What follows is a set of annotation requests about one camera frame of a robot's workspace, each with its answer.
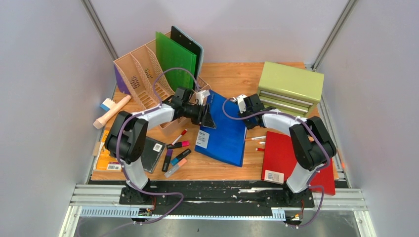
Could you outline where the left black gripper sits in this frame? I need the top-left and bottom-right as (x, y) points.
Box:
(182, 103), (217, 129)

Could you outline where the blue binder folder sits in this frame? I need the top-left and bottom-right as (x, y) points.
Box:
(194, 90), (247, 167)

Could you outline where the green metal drawer cabinet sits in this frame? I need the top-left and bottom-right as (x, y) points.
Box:
(257, 62), (324, 117)

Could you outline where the red binder folder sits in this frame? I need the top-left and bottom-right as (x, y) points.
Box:
(261, 131), (335, 196)

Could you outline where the green translucent plastic folder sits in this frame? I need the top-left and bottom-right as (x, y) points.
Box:
(155, 32), (196, 91)

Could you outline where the beige plastic file organizer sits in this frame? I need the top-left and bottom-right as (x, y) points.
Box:
(114, 39), (191, 136)

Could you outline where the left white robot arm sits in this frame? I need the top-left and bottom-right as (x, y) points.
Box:
(104, 87), (216, 204)

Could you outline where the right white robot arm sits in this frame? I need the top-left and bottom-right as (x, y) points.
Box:
(237, 94), (337, 206)

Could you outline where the white red whiteboard marker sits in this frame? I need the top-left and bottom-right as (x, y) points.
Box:
(171, 129), (188, 145)

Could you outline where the pink highlighter marker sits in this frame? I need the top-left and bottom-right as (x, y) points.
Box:
(167, 141), (189, 150)

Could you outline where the white orange marker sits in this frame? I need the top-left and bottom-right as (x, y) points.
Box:
(245, 136), (266, 141)

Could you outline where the purple highlighter marker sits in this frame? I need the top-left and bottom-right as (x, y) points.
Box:
(162, 149), (173, 172)

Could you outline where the blue highlighter marker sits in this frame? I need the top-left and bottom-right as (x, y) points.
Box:
(170, 149), (191, 166)

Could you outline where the black notebook with sticker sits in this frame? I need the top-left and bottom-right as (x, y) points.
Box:
(141, 137), (167, 173)

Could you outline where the orange highlighter marker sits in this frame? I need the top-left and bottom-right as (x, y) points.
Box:
(164, 158), (187, 178)

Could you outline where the black clipboard blue back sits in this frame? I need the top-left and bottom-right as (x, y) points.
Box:
(170, 26), (204, 78)

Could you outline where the blue white eraser block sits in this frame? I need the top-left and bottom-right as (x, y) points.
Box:
(100, 98), (116, 111)

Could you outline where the beige rolled tube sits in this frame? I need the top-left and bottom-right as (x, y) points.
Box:
(93, 95), (131, 129)

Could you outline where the orange yellow booklet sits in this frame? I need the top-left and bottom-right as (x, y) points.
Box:
(93, 130), (122, 171)

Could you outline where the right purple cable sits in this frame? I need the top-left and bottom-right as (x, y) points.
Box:
(222, 97), (328, 229)

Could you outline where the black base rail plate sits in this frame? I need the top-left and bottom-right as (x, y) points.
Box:
(86, 178), (317, 218)

